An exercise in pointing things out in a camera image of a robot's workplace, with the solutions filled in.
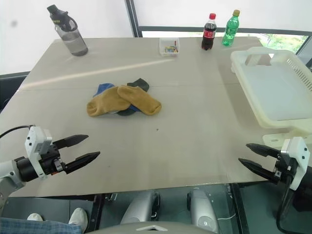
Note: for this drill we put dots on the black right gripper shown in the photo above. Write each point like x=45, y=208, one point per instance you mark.
x=281, y=168

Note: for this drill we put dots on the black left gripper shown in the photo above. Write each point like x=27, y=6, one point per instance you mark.
x=52, y=162

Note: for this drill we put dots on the mustard yellow sock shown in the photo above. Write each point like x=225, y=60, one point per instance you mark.
x=141, y=100
x=104, y=103

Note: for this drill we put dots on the white plastic basket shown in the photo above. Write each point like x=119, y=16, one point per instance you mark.
x=275, y=92

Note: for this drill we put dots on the small clear plastic box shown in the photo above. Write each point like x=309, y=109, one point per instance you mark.
x=162, y=46

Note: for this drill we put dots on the white plastic flat piece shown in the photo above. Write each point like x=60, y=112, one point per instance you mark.
x=273, y=140

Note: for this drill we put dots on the dark green sock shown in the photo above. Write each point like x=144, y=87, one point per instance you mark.
x=140, y=84
x=125, y=112

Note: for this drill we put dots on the white shoe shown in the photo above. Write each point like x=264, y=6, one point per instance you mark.
x=78, y=217
x=34, y=217

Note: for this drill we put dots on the blue sock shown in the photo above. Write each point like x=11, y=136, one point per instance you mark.
x=103, y=88

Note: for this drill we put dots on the silver rounded robot housing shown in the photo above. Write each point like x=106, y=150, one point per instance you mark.
x=203, y=209
x=140, y=207

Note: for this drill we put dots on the blue jeans leg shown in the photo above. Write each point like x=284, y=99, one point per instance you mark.
x=36, y=226

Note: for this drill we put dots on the dark ledge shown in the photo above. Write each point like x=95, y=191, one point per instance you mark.
x=11, y=87

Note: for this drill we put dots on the grey robot torso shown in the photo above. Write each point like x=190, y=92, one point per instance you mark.
x=151, y=229

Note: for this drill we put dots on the grey water bottle black lid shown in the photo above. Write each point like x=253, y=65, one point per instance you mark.
x=73, y=39

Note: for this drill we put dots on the green soda bottle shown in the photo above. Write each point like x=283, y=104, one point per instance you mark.
x=229, y=31

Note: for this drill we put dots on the cola bottle red cap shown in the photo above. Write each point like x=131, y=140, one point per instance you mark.
x=208, y=36

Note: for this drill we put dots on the colourful small pins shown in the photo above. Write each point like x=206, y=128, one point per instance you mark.
x=171, y=48

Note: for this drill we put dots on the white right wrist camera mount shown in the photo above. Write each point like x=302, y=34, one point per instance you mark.
x=298, y=151

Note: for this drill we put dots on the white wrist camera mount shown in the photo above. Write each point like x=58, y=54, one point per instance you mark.
x=33, y=143
x=298, y=151

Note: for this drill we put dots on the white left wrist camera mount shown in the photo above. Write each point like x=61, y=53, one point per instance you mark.
x=33, y=143

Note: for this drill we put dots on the black table frame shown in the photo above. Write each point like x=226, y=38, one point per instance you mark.
x=240, y=209

